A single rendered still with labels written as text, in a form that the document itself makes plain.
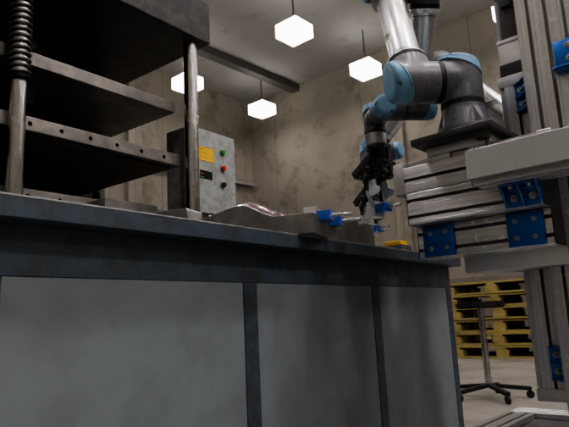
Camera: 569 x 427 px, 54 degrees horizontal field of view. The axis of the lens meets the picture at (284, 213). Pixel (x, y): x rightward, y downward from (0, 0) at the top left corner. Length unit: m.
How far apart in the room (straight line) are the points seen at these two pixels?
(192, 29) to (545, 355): 1.87
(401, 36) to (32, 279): 1.16
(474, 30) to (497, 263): 9.59
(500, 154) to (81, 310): 0.95
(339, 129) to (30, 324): 11.16
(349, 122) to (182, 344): 10.81
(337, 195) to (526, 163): 10.46
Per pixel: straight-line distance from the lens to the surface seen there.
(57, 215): 1.02
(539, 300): 1.69
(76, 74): 2.28
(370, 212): 1.92
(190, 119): 2.46
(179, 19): 2.56
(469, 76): 1.61
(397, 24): 1.72
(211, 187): 2.63
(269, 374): 1.45
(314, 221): 1.49
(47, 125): 2.11
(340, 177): 11.74
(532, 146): 1.34
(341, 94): 12.20
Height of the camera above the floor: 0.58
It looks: 11 degrees up
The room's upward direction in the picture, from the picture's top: 3 degrees counter-clockwise
